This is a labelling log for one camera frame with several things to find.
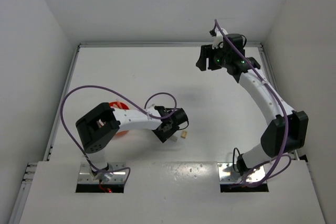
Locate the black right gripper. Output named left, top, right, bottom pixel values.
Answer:
left=197, top=42, right=230, bottom=71

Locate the yellow eraser block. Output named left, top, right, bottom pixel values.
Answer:
left=181, top=131, right=187, bottom=139

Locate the orange round desk organizer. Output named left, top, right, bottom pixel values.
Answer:
left=109, top=101, right=130, bottom=138

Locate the grey eraser block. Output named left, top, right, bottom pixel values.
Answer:
left=169, top=135, right=178, bottom=142

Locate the yellow pen with clear cap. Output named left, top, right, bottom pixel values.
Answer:
left=117, top=99, right=123, bottom=109

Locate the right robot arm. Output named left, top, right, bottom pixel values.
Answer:
left=196, top=34, right=309, bottom=175

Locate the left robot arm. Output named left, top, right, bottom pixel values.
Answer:
left=76, top=102, right=188, bottom=156

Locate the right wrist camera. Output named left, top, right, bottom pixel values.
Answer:
left=209, top=27, right=228, bottom=49

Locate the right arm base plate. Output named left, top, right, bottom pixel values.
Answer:
left=217, top=162, right=267, bottom=183

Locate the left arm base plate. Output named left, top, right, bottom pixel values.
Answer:
left=78, top=163, right=127, bottom=184

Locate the aluminium frame rail left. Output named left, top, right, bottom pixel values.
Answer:
left=43, top=44, right=81, bottom=161

